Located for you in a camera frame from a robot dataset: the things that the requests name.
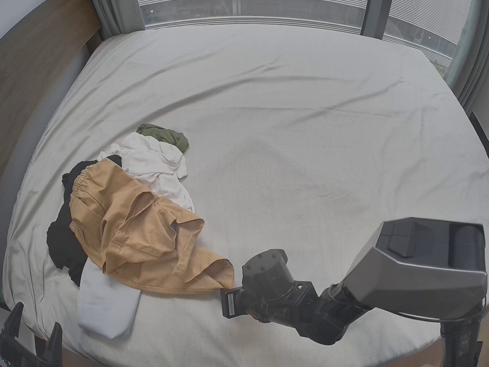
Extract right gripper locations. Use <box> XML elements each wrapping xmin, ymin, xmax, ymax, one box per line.
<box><xmin>221</xmin><ymin>286</ymin><xmax>264</xmax><ymax>322</ymax></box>

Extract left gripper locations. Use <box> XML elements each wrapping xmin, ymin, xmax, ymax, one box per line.
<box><xmin>0</xmin><ymin>302</ymin><xmax>63</xmax><ymax>367</ymax></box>

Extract black garment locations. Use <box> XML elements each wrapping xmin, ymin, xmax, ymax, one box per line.
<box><xmin>47</xmin><ymin>160</ymin><xmax>123</xmax><ymax>286</ymax></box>

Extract grey-green curtain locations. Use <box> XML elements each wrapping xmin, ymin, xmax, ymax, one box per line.
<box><xmin>71</xmin><ymin>0</ymin><xmax>146</xmax><ymax>39</ymax></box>
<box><xmin>445</xmin><ymin>0</ymin><xmax>489</xmax><ymax>114</ymax></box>

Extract olive green garment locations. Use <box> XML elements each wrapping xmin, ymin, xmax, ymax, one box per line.
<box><xmin>136</xmin><ymin>123</ymin><xmax>189</xmax><ymax>154</ymax></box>

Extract tan shorts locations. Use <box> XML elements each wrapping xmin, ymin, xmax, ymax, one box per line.
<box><xmin>70</xmin><ymin>158</ymin><xmax>234</xmax><ymax>295</ymax></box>

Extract white garment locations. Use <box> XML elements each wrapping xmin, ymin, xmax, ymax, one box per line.
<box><xmin>96</xmin><ymin>132</ymin><xmax>195</xmax><ymax>213</ymax></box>

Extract bed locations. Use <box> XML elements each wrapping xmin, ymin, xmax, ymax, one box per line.
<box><xmin>0</xmin><ymin>0</ymin><xmax>489</xmax><ymax>367</ymax></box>

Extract pale blue garment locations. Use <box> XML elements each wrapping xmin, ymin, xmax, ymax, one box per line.
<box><xmin>77</xmin><ymin>258</ymin><xmax>143</xmax><ymax>339</ymax></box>

